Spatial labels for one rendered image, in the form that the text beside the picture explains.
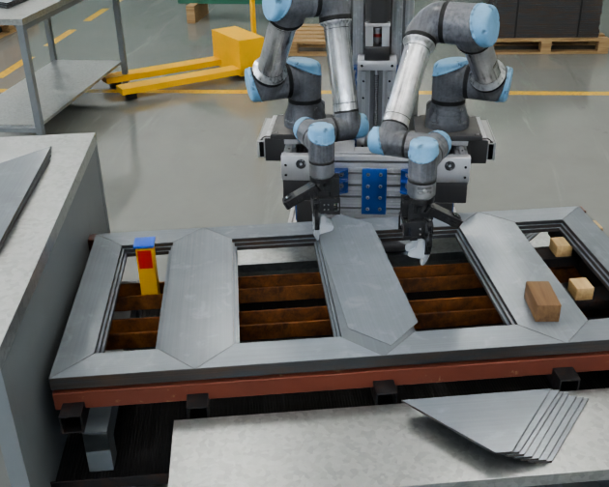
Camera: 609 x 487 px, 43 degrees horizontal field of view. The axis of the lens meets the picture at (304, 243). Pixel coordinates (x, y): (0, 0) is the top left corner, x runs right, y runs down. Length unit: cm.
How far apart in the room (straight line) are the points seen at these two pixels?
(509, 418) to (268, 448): 54
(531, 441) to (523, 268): 64
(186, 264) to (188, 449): 68
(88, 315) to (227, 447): 56
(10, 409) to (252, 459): 52
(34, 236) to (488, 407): 119
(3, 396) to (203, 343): 49
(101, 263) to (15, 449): 73
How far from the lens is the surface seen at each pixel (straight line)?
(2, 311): 180
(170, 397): 190
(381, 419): 184
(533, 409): 186
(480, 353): 193
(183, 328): 199
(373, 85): 282
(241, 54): 710
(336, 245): 234
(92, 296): 219
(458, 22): 227
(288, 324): 221
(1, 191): 235
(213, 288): 215
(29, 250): 203
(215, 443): 179
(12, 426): 177
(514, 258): 232
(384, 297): 209
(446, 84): 268
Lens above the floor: 194
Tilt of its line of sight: 28 degrees down
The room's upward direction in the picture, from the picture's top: 1 degrees counter-clockwise
